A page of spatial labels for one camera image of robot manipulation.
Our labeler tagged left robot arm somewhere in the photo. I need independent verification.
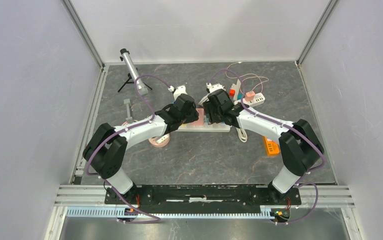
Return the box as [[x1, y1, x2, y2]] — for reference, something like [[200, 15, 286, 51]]
[[82, 93, 199, 204]]

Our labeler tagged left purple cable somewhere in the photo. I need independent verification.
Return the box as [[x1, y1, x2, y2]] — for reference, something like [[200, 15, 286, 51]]
[[84, 74, 175, 225]]

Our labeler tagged pink cube socket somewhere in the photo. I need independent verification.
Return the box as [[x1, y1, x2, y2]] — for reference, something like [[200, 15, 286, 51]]
[[191, 108, 205, 126]]

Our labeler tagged small white power strip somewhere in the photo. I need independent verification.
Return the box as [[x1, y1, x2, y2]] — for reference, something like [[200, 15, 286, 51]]
[[234, 92, 265, 107]]

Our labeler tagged pink round socket base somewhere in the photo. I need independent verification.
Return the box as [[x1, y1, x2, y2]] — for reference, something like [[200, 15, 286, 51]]
[[148, 133, 170, 148]]

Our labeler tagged purple cable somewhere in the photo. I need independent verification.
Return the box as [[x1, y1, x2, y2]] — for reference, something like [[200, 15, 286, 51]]
[[84, 74, 175, 225], [208, 68, 326, 225]]

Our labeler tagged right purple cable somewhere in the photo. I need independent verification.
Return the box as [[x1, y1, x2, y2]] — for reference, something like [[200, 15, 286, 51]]
[[208, 68, 326, 225]]

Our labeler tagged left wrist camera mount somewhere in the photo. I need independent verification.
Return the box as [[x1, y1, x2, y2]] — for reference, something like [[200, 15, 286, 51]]
[[168, 85, 188, 100]]

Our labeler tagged silver telescope on tripod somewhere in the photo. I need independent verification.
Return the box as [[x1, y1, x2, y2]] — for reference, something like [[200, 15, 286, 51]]
[[118, 48, 152, 96]]

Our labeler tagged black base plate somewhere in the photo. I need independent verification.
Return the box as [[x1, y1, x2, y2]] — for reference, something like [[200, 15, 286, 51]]
[[123, 184, 302, 214]]

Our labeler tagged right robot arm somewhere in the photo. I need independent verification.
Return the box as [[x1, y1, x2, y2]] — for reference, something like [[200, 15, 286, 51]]
[[203, 89, 325, 204]]

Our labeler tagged long white power strip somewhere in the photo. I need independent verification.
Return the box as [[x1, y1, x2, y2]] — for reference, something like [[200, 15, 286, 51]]
[[177, 122, 231, 133]]

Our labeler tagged white slotted cable duct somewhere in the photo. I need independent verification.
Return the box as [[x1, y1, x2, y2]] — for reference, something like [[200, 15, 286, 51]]
[[66, 206, 278, 220]]

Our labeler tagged narrow white socket strip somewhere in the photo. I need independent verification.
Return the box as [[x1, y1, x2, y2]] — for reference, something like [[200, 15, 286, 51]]
[[230, 79, 243, 101]]

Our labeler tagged red plug adapter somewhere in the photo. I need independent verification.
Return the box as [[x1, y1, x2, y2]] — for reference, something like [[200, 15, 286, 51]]
[[229, 88, 237, 98]]

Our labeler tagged orange power strip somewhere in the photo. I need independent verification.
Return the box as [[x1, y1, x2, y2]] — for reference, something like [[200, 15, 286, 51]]
[[263, 136, 280, 157]]

